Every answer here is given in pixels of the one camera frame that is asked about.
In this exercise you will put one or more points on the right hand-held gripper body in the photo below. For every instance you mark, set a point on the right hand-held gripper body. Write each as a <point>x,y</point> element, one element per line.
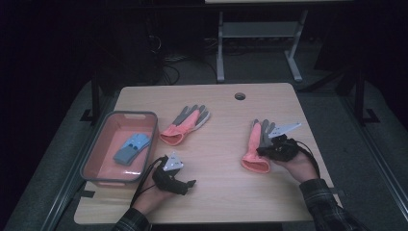
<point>284,147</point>

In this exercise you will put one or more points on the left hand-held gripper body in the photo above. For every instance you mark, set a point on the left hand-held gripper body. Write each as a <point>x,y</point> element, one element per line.
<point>171,163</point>

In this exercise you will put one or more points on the pink and grey glove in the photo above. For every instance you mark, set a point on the pink and grey glove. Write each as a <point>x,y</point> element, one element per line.
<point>186,126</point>
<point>255,150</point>

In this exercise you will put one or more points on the pink basket with grey rim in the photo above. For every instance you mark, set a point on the pink basket with grey rim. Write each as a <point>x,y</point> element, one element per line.
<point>109,150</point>

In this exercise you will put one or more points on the person's right hand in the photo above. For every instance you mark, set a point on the person's right hand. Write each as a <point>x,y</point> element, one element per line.
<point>300,168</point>

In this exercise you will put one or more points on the person's left hand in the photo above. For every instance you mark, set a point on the person's left hand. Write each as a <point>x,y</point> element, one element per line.
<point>149,197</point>

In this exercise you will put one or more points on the round table grommet hole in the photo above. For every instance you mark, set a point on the round table grommet hole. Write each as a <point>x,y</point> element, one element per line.
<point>240,96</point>

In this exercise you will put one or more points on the black tape strip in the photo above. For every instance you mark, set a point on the black tape strip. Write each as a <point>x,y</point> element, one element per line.
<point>86,194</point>
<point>338,192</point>

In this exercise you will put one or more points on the grey metal rail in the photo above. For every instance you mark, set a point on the grey metal rail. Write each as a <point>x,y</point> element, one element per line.
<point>77,166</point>
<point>375,150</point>

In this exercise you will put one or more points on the black metal stand post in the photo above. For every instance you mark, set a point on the black metal stand post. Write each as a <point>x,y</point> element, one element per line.
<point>361,96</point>
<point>95,96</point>

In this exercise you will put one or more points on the grey metal stand frame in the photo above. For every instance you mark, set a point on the grey metal stand frame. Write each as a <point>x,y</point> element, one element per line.
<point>260,30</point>

